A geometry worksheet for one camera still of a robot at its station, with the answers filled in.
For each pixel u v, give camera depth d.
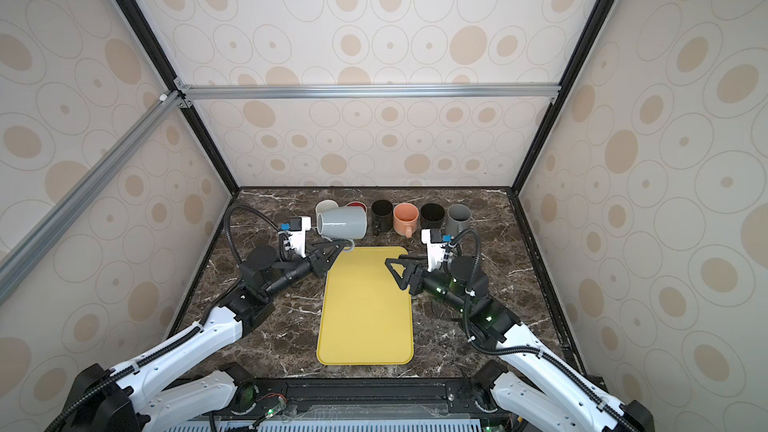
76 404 0.38
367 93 0.90
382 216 0.97
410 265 0.61
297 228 0.65
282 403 0.71
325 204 1.05
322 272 0.69
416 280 0.60
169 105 0.85
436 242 0.62
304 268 0.65
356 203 1.07
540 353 0.47
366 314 0.88
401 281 0.62
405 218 1.02
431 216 1.00
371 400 0.75
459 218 0.98
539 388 0.48
